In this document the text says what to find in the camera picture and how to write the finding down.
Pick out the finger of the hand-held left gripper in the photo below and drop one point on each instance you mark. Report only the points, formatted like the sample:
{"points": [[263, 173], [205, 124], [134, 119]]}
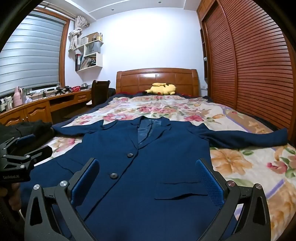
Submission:
{"points": [[39, 154], [25, 139]]}

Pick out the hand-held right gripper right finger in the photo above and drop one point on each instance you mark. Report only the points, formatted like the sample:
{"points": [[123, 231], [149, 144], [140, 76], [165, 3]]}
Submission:
{"points": [[209, 179]]}

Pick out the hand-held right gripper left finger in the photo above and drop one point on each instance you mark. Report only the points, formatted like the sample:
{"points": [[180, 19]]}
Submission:
{"points": [[85, 178]]}

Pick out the navy blue blazer jacket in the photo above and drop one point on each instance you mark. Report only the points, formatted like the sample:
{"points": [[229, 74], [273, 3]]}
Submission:
{"points": [[143, 166]]}

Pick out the folded black clothes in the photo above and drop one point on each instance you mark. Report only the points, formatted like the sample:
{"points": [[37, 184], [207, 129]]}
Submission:
{"points": [[25, 129]]}

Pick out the person's left hand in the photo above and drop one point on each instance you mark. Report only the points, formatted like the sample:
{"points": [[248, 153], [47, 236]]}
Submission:
{"points": [[11, 194]]}

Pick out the wooden desk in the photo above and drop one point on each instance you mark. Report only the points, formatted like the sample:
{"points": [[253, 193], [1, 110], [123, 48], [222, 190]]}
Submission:
{"points": [[37, 109]]}

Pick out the floral blanket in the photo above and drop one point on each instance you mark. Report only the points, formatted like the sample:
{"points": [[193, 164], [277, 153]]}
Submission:
{"points": [[242, 157]]}

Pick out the pink bottle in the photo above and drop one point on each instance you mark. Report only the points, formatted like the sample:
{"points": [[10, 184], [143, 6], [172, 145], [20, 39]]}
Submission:
{"points": [[18, 97]]}

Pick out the black tripod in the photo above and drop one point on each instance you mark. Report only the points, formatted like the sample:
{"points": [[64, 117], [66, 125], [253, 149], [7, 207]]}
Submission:
{"points": [[62, 90]]}

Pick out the red basket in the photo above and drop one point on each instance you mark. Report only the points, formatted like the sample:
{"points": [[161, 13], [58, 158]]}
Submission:
{"points": [[75, 89]]}

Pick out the window with grey blind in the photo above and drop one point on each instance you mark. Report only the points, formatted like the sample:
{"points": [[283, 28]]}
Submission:
{"points": [[30, 53]]}

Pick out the dark brown chair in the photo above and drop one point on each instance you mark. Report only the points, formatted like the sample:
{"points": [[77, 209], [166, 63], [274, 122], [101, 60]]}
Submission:
{"points": [[99, 90]]}

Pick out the yellow plush toy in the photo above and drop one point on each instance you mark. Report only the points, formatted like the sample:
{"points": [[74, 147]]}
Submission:
{"points": [[161, 89]]}

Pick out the wooden bed headboard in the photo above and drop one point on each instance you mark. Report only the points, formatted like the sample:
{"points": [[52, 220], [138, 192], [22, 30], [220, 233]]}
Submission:
{"points": [[157, 77]]}

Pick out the tied beige curtain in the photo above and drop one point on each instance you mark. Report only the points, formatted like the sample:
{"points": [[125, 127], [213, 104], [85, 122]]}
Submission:
{"points": [[76, 34]]}

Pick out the wooden louvered wardrobe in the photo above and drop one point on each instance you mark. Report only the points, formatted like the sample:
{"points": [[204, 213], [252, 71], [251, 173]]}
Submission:
{"points": [[249, 64]]}

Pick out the white wall shelf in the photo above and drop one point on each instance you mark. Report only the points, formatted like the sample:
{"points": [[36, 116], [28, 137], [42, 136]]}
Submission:
{"points": [[90, 58]]}

